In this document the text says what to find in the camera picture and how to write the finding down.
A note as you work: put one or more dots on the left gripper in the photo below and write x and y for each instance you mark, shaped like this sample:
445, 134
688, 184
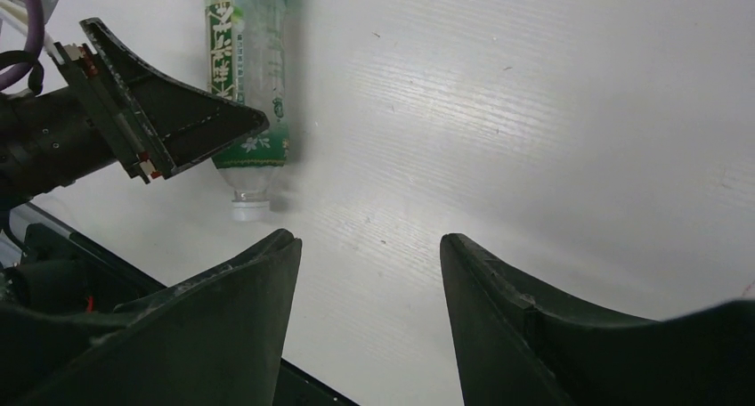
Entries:
116, 108

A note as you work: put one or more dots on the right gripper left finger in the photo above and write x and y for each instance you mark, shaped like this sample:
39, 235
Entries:
177, 338

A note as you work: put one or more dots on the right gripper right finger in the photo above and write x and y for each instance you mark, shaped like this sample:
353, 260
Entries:
520, 341

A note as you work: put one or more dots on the green label bottle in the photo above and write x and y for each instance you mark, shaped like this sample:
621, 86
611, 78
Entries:
246, 64

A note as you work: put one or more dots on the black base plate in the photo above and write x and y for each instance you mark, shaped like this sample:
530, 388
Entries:
295, 388

